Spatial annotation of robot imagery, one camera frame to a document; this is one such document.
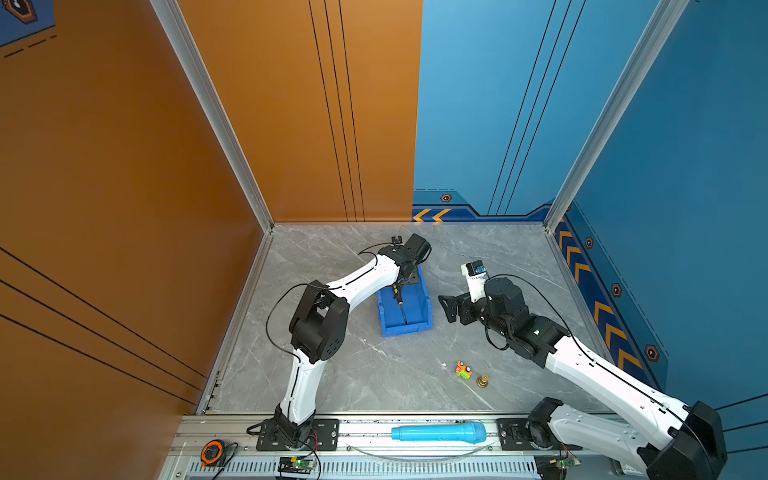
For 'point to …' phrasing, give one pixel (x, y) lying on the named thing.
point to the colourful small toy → (463, 370)
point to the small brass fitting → (483, 381)
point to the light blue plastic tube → (473, 433)
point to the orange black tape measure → (212, 453)
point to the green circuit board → (297, 464)
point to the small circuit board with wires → (565, 462)
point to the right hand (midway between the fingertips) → (451, 293)
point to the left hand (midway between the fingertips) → (406, 273)
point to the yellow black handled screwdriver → (398, 296)
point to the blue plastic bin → (413, 315)
